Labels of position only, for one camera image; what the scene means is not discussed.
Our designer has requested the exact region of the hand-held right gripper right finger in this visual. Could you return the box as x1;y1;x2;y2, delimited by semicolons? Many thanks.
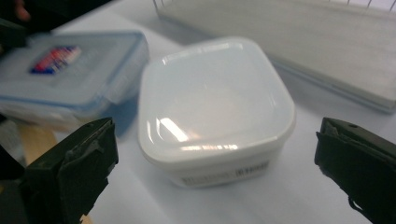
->
313;117;396;224

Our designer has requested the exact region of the clear container with blue-sealed lid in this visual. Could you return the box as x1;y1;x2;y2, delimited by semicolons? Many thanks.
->
0;30;150;132

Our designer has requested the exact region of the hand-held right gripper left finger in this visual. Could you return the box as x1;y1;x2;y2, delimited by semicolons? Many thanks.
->
19;117;120;224

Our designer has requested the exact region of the white plastic container with lid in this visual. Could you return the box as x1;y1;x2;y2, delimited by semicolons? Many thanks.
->
136;35;297;189

